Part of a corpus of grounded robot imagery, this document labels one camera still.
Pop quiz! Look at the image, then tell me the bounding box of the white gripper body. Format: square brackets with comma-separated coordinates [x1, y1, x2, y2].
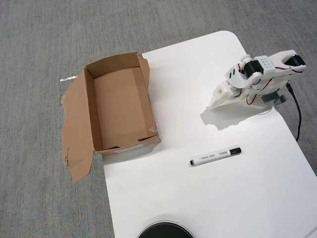
[213, 79, 242, 101]

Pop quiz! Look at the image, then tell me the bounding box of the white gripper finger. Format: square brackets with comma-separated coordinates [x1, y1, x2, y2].
[207, 95, 230, 110]

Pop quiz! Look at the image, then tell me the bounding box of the white marker pen black cap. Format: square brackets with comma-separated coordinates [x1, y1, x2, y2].
[189, 146, 242, 167]

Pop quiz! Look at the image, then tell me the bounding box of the open brown cardboard box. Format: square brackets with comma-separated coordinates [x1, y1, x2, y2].
[59, 51, 162, 183]

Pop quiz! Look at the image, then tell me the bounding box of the grey table clamp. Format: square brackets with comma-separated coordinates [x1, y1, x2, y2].
[263, 92, 287, 107]

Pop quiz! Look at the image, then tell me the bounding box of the black round object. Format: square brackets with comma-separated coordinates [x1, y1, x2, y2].
[136, 214, 196, 238]

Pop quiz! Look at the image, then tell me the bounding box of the black power cable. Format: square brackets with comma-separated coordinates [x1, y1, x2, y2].
[286, 83, 302, 142]

